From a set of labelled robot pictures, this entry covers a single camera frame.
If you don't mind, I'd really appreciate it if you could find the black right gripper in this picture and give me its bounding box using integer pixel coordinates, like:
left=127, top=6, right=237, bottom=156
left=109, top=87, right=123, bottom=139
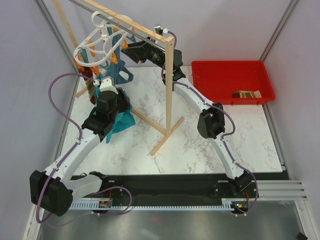
left=120, top=35, right=169, bottom=73

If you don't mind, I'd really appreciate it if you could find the orange clothespin holding cloth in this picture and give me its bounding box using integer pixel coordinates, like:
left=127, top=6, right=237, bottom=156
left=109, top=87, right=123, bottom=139
left=120, top=39, right=129, bottom=49

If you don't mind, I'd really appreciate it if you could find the teal cloth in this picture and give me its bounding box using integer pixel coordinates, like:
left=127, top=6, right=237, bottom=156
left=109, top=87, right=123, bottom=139
left=90, top=88, right=136, bottom=143

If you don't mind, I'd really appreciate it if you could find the striped sock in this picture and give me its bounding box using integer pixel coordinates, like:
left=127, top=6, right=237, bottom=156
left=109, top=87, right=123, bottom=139
left=81, top=66, right=97, bottom=105
left=232, top=90, right=262, bottom=98

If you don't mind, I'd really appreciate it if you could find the white round clip hanger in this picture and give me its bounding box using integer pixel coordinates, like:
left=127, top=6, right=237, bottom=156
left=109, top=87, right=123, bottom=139
left=73, top=11, right=132, bottom=67

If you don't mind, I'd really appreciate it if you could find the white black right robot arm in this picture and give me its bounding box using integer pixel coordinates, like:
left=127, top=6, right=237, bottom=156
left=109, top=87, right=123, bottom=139
left=172, top=49, right=259, bottom=198

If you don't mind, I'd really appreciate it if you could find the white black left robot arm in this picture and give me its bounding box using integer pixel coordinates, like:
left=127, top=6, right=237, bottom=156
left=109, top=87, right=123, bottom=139
left=29, top=87, right=131, bottom=217

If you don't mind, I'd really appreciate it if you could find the orange clothespin top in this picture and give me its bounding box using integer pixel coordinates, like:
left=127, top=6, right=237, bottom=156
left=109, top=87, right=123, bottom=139
left=109, top=52, right=119, bottom=65

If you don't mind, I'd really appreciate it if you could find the dark blue cloth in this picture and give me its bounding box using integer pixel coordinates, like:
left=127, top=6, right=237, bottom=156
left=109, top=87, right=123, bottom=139
left=100, top=46, right=134, bottom=85

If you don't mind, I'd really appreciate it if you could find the teal clothespin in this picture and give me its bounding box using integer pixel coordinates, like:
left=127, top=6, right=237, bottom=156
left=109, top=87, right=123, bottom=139
left=80, top=48, right=89, bottom=63

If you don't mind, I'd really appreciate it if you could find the red plastic bin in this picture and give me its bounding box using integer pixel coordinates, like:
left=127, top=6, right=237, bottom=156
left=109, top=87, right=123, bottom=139
left=191, top=60, right=276, bottom=105

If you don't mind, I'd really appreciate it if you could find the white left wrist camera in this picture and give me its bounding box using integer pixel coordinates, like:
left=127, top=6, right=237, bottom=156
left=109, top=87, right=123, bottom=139
left=93, top=76, right=119, bottom=95

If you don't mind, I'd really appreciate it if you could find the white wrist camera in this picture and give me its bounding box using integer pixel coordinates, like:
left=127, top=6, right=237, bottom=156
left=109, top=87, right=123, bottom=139
left=154, top=24, right=170, bottom=36
left=93, top=76, right=119, bottom=95

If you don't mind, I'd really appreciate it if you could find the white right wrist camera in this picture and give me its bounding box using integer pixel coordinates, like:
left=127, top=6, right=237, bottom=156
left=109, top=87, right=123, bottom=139
left=154, top=24, right=170, bottom=36

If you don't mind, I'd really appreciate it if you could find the wooden drying rack frame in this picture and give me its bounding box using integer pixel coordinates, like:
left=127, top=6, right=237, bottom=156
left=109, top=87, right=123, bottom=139
left=53, top=0, right=184, bottom=156

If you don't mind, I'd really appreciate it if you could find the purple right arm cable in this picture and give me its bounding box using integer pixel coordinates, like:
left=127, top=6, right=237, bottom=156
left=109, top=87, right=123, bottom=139
left=161, top=31, right=260, bottom=216

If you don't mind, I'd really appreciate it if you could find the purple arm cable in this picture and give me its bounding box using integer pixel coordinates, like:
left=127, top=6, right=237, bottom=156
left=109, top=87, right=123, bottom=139
left=34, top=72, right=97, bottom=228
left=161, top=31, right=260, bottom=216

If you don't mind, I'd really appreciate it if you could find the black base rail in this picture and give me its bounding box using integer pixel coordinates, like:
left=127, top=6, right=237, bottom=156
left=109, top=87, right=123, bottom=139
left=72, top=171, right=258, bottom=207

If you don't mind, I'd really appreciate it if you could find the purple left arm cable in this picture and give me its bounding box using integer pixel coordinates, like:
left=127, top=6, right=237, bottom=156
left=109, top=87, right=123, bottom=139
left=34, top=72, right=97, bottom=228

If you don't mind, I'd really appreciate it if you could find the white slotted cable duct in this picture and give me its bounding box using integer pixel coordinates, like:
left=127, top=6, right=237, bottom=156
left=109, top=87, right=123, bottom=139
left=69, top=198, right=234, bottom=211

